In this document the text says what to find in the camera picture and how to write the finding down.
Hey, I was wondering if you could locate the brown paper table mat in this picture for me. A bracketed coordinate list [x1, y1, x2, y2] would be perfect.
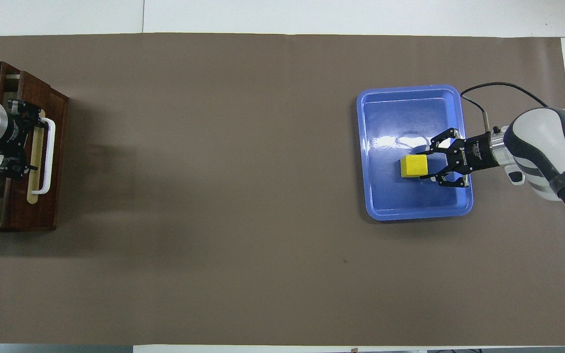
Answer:
[0, 33, 565, 346]

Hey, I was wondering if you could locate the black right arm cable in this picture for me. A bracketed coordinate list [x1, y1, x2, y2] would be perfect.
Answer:
[461, 82, 565, 319]

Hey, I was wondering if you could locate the wooden drawer with white handle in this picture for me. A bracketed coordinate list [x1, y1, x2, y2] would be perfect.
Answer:
[0, 71, 70, 232]

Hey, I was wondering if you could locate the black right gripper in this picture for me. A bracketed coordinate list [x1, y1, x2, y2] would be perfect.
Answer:
[417, 128, 495, 188]

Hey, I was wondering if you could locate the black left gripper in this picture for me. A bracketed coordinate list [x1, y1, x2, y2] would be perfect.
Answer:
[0, 101, 48, 178]

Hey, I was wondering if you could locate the yellow cube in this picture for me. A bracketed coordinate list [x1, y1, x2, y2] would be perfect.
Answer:
[400, 155, 429, 178]

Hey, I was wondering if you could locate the blue plastic tray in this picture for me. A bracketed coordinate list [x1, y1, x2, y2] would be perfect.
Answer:
[356, 84, 474, 221]

